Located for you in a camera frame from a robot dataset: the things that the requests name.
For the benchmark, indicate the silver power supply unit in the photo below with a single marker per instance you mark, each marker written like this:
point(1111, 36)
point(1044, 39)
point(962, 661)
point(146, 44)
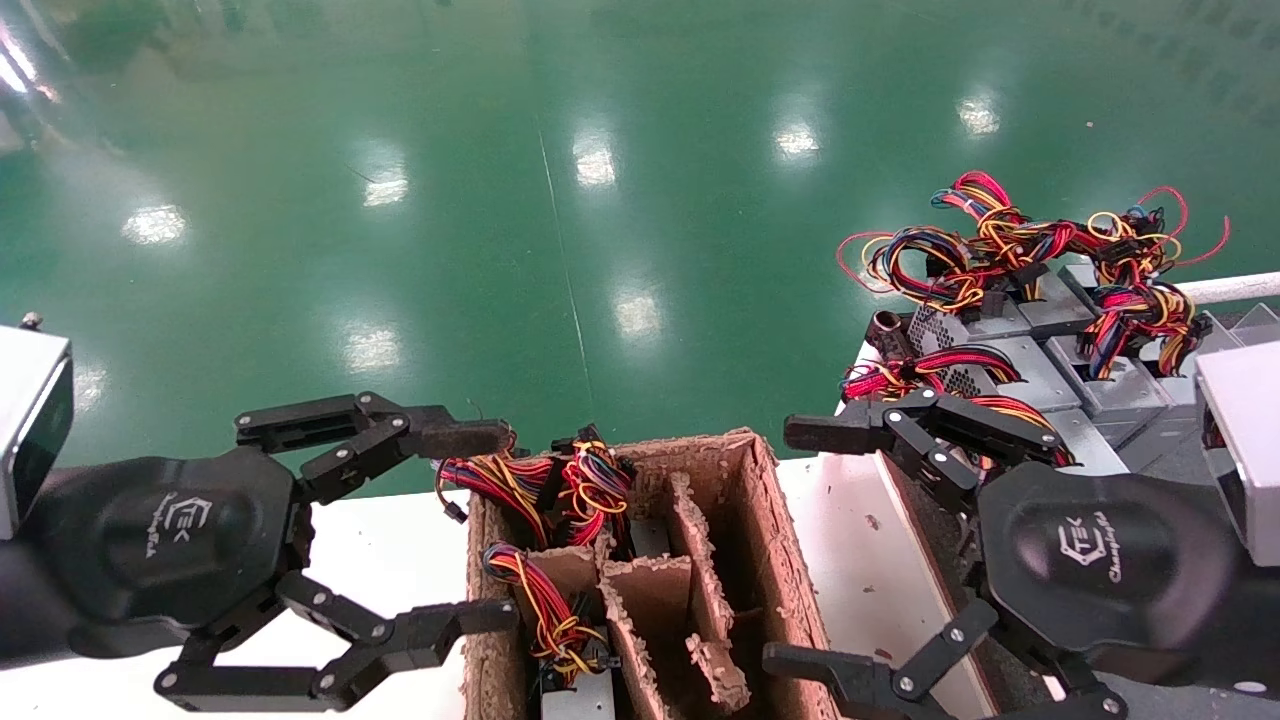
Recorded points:
point(585, 702)
point(1080, 272)
point(1035, 378)
point(1090, 440)
point(1125, 395)

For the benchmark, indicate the cardboard divider insert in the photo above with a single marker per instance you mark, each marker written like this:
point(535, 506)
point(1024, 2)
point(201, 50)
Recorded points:
point(650, 595)

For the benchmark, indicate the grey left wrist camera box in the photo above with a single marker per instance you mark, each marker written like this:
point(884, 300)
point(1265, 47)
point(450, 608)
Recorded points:
point(25, 400)

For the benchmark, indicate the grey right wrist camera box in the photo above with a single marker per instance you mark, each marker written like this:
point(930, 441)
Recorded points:
point(1250, 420)

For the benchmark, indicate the clear plastic divider tray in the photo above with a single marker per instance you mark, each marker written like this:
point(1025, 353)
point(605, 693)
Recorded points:
point(1255, 325)

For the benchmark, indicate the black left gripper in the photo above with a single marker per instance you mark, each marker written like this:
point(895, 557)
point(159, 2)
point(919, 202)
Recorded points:
point(180, 540)

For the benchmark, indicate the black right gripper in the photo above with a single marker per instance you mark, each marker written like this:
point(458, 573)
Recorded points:
point(1100, 560)

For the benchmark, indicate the mesh-faced grey power supply unit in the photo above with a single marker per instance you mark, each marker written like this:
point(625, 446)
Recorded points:
point(940, 328)

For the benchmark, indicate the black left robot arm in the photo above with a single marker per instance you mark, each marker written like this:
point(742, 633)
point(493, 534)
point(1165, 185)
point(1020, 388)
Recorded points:
point(20, 610)

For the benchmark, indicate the dark grey power supply unit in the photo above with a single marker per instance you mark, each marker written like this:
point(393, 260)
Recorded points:
point(1055, 305)

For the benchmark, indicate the dark cylindrical post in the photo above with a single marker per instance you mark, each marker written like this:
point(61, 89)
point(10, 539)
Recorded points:
point(887, 335)

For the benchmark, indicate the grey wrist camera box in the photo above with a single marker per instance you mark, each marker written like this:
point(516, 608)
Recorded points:
point(25, 400)
point(1250, 420)

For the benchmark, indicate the brown cardboard box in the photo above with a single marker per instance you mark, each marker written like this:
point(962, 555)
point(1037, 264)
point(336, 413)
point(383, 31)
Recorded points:
point(775, 560)

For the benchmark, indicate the white rail pipe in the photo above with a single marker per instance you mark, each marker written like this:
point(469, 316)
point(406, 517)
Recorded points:
point(1235, 287)

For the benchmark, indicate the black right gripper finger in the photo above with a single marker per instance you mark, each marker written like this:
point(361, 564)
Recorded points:
point(830, 432)

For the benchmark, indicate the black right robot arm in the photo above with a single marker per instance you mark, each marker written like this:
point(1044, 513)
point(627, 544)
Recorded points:
point(1260, 640)

